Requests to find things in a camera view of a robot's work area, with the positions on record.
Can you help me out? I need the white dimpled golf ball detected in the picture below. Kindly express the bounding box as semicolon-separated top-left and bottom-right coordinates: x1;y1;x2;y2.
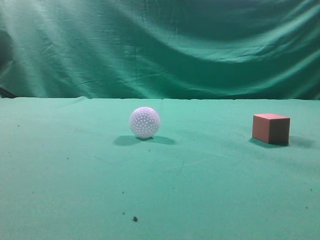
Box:
129;106;161;139

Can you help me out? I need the red cube block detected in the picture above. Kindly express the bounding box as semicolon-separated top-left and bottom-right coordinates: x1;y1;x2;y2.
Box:
251;113;291;145

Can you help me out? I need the green backdrop cloth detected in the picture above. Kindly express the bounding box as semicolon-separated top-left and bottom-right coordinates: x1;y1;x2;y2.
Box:
0;0;320;100

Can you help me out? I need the green table cloth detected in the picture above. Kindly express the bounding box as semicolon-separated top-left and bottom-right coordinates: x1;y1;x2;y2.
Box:
0;97;320;240

